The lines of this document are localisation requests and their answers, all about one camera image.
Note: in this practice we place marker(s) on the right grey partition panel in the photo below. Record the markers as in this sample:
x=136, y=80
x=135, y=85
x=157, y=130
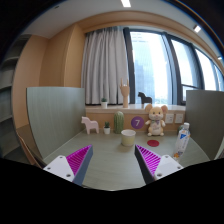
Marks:
x=205, y=114

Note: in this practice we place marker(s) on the left white wall socket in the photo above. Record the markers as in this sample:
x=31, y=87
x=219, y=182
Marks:
x=169, y=118

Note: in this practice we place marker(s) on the clear plastic water bottle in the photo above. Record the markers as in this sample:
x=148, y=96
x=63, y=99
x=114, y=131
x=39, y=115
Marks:
x=182, y=141

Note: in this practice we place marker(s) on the wooden hand sculpture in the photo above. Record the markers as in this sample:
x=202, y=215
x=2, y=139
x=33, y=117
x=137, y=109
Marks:
x=125, y=90

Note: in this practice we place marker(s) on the pale yellow cup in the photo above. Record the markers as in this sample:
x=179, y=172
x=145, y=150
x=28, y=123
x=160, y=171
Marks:
x=128, y=137

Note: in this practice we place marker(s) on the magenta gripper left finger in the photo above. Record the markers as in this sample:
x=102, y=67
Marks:
x=73, y=167

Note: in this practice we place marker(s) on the tall green cactus ornament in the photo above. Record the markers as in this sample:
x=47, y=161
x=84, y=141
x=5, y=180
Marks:
x=118, y=122

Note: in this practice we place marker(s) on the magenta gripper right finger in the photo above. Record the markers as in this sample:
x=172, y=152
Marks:
x=153, y=166

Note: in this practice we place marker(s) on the purple number seven disc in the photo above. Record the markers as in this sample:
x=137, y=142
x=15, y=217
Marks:
x=137, y=122

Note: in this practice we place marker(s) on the left grey partition panel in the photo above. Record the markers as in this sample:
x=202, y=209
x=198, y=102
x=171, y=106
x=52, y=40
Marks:
x=54, y=116

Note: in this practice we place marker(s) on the red round coaster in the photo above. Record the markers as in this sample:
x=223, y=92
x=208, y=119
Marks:
x=153, y=143

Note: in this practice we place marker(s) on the grey curtain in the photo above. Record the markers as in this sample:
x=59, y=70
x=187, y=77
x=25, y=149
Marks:
x=104, y=65

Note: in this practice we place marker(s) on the right white wall socket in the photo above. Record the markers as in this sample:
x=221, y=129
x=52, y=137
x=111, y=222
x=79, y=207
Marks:
x=179, y=118

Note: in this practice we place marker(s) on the grey shelving unit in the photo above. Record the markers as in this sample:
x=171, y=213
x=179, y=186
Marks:
x=8, y=137

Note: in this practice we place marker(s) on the pink wooden horse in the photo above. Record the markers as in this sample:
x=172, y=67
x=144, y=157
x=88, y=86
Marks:
x=90, y=124

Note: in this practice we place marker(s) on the white wall socket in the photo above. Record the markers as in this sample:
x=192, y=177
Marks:
x=179, y=118
x=169, y=118

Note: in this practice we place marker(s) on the grey partition panel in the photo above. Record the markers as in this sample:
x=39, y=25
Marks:
x=54, y=116
x=205, y=114

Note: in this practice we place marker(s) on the small potted plant on sill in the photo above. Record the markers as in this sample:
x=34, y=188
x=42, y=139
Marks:
x=104, y=103

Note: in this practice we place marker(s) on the plush hamster toy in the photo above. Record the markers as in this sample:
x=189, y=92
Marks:
x=155, y=122

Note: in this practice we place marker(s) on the small potted plant on table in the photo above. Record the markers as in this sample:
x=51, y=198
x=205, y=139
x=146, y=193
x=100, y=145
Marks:
x=107, y=128

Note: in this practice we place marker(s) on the black horse figure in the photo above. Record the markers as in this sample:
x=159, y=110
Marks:
x=144, y=99

